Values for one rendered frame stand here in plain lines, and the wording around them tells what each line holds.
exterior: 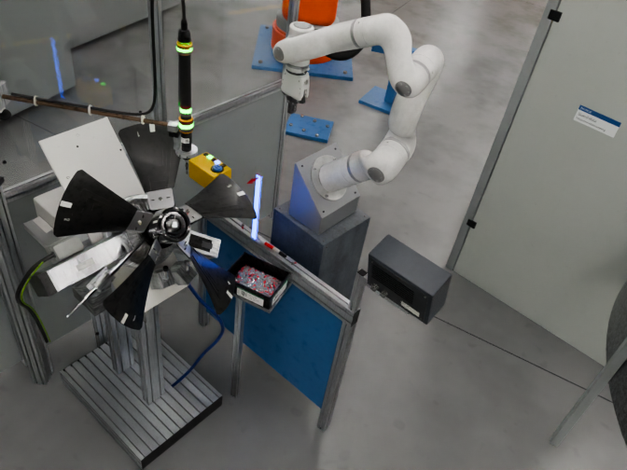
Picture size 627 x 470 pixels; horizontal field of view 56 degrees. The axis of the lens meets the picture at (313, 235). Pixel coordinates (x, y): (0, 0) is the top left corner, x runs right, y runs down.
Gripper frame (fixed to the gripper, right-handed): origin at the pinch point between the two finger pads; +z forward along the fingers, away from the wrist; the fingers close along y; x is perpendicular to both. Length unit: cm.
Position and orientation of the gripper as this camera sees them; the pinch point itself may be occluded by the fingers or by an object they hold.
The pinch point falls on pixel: (292, 107)
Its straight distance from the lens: 225.9
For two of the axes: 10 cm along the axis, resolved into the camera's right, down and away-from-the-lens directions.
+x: -6.4, 4.4, -6.2
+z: -1.3, 7.4, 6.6
